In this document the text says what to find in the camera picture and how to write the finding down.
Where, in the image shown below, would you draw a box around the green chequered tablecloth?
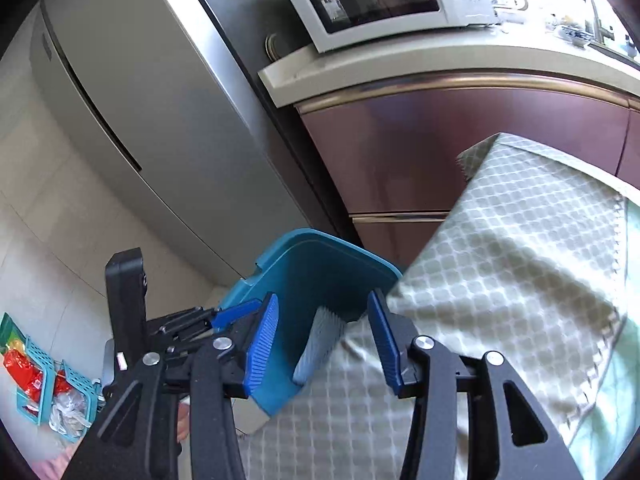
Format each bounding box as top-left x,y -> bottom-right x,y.
237,132 -> 640,480

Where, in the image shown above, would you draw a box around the green packet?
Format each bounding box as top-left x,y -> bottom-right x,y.
0,312 -> 26,356

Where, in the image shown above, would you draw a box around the blue patterned bowl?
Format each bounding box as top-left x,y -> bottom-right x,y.
560,25 -> 593,46

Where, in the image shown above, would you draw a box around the white plastic bags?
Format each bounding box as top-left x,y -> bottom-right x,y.
50,390 -> 91,436

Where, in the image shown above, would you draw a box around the white countertop appliance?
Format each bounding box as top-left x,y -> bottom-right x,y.
492,0 -> 531,26

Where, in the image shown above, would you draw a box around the silver refrigerator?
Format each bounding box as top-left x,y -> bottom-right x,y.
27,0 -> 361,286

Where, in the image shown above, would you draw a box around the metal faucet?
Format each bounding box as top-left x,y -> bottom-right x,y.
582,0 -> 618,48

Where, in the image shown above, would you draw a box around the white microwave oven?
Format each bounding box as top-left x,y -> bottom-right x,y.
279,0 -> 501,54

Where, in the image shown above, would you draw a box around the red plastic bag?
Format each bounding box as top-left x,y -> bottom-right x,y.
4,349 -> 46,406

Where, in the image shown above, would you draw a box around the teal plastic bin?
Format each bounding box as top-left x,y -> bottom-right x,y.
220,228 -> 403,417

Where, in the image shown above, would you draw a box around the round plate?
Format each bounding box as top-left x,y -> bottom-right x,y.
264,32 -> 301,58

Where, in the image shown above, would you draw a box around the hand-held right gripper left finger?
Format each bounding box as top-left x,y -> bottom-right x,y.
62,292 -> 279,480

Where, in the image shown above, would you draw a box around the maroon kitchen counter cabinet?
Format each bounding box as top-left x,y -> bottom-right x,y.
257,25 -> 640,271

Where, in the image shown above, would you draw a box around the mint green cloth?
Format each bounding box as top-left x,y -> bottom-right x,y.
567,305 -> 640,480

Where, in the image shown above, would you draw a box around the teal plastic basket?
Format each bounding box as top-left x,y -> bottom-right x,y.
15,335 -> 57,426
49,360 -> 97,443

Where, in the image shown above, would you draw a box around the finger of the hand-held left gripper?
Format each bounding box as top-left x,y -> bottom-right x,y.
159,300 -> 263,333
167,327 -> 221,356

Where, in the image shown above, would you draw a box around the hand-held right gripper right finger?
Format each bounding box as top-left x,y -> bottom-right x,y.
367,290 -> 586,480

